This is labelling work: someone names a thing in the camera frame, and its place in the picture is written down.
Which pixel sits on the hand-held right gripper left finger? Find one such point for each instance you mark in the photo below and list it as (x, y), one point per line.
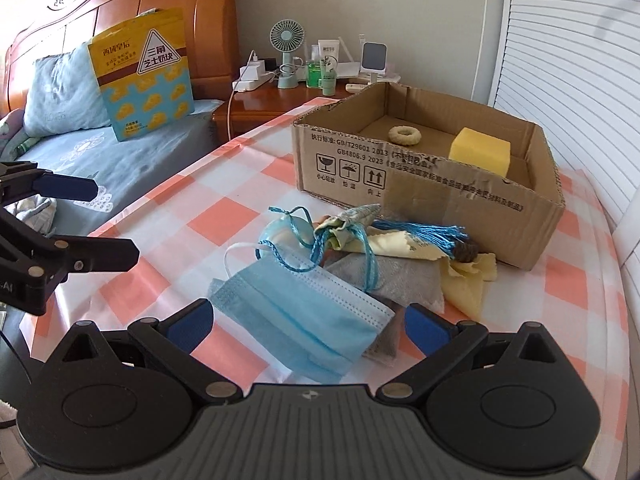
(192, 322)

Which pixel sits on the white phone stand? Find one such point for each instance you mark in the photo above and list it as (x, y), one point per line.
(375, 55)

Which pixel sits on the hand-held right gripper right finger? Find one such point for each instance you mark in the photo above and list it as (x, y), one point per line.
(425, 327)

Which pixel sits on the small green desk fan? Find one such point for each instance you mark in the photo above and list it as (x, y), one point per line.
(286, 35)

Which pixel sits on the yellow snack bag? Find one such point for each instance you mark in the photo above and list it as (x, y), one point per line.
(145, 85)

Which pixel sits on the green liquid spray bottle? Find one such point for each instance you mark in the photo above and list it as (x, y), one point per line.
(313, 72)

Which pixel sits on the blue pillow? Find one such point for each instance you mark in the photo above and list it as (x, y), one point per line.
(60, 90)

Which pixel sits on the white remote control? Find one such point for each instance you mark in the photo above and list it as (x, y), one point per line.
(357, 87)

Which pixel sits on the grey crumpled cloth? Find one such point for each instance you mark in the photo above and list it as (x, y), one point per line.
(40, 215)

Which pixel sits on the blue floral bed sheet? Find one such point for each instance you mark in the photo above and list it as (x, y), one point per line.
(125, 160)

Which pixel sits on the white green cosmetic tube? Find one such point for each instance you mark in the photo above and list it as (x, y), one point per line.
(328, 80)

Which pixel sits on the cardboard box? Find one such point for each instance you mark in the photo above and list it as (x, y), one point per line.
(400, 180)

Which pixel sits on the yellow cleaning cloth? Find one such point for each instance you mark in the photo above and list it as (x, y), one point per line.
(465, 290)

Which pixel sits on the wooden nightstand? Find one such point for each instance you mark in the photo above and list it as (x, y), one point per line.
(280, 102)

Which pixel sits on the grey cloth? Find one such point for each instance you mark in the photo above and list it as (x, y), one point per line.
(40, 215)
(387, 342)

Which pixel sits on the pink checked tablecloth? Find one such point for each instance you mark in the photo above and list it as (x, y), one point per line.
(200, 185)

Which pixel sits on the yellow sponge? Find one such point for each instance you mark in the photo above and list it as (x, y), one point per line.
(480, 152)

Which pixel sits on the blue face mask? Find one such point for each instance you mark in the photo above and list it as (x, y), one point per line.
(300, 320)

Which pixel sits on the white power strip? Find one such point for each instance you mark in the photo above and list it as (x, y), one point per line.
(250, 82)

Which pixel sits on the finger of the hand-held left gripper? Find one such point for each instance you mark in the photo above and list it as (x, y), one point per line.
(67, 188)
(100, 253)

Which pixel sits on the floral sachet with blue tassel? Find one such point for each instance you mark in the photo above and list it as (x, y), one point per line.
(350, 220)

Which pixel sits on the grey fabric pouch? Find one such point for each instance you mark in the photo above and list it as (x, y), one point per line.
(400, 280)

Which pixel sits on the white router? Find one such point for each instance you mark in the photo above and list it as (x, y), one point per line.
(350, 67)

